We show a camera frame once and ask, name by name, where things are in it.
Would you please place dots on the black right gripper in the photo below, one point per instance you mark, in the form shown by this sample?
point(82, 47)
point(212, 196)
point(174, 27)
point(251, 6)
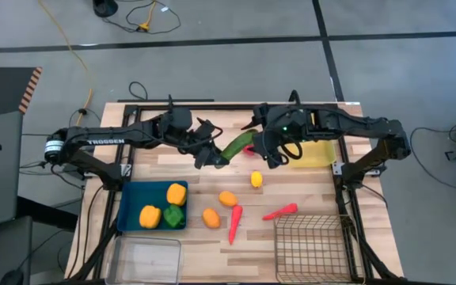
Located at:
point(271, 126)

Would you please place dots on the dark green cucumber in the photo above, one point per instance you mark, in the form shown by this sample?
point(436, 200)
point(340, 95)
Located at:
point(238, 144)

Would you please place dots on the orange yellow lemon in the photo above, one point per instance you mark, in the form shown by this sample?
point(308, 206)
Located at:
point(211, 218)
point(228, 199)

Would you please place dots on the yellow bell pepper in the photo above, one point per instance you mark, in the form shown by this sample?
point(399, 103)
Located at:
point(150, 217)
point(176, 194)

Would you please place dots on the large hazard striped floor mat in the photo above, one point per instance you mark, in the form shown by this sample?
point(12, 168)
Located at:
point(6, 91)

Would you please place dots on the black computer mouse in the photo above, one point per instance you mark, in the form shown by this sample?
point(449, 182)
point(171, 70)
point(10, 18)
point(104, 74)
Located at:
point(11, 278)

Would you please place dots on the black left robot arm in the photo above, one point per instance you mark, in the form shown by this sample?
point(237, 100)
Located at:
point(105, 140)

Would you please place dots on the orange carrot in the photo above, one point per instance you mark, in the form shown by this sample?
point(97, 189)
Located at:
point(285, 210)
point(235, 221)

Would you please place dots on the blue plastic bin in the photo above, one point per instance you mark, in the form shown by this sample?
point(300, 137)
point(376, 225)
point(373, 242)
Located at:
point(133, 198)

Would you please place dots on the black round stand base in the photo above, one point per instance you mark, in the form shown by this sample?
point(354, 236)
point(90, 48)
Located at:
point(105, 7)

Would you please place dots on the green bell pepper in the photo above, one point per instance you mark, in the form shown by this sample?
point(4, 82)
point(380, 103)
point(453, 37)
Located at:
point(173, 217)

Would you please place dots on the grey keyboard tray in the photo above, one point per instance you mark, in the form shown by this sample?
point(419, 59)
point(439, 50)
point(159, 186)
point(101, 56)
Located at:
point(10, 253)

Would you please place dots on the clear plastic bin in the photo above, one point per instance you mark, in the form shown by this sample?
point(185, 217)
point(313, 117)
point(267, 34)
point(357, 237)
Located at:
point(145, 261)

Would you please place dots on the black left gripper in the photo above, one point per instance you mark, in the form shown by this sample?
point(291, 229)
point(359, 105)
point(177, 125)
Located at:
point(202, 136)

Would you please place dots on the yellow plug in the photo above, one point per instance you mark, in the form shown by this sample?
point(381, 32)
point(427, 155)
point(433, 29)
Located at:
point(144, 27)

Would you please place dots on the black metal table frame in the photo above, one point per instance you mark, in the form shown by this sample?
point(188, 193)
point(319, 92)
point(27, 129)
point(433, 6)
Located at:
point(228, 107)

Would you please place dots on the yellow translucent plastic bin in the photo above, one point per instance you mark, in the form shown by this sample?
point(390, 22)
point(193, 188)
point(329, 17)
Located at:
point(319, 156)

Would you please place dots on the red bell pepper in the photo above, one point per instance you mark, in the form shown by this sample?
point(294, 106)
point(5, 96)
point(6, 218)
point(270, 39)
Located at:
point(248, 150)

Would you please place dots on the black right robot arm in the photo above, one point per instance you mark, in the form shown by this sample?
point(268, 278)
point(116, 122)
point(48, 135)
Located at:
point(354, 122)

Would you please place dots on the bright yellow lemon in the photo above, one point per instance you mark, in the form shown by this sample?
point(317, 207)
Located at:
point(256, 179)

